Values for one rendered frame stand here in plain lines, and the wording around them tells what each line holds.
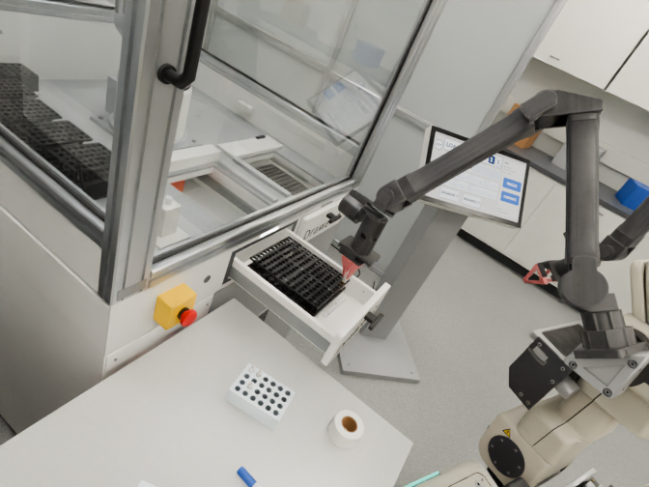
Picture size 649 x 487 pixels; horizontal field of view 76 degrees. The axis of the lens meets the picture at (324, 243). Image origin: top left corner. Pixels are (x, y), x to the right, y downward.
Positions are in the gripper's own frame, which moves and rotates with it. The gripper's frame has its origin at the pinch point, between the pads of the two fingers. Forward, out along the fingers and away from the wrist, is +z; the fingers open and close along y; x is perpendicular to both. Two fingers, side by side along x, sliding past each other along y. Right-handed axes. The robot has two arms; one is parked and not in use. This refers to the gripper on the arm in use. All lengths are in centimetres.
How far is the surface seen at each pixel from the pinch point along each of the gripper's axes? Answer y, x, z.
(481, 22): -40, 151, -72
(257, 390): 4.0, -35.6, 14.1
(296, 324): -0.1, -19.3, 7.2
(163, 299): -19.9, -43.4, 2.0
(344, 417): 21.6, -26.3, 13.3
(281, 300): -6.3, -19.3, 4.2
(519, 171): 18, 108, -25
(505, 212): 23, 97, -10
